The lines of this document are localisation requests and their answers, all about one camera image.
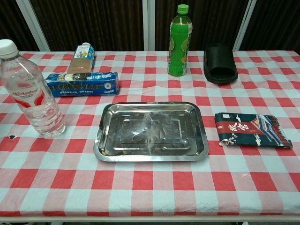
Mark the red white checkered tablecloth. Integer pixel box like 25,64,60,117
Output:
0,50,300,218

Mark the transparent plastic water bottle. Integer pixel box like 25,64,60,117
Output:
0,39,67,138

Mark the blue cookie box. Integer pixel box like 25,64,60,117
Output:
45,71,120,98

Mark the small milk carton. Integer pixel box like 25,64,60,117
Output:
67,42,96,75

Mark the dark blue printed pouch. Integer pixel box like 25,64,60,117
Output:
214,112,293,149

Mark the green tea plastic bottle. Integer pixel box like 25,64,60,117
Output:
167,4,194,77

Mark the black rubber slipper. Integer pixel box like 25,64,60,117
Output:
202,41,239,84

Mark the stainless steel metal tray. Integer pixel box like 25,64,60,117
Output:
93,101,210,163

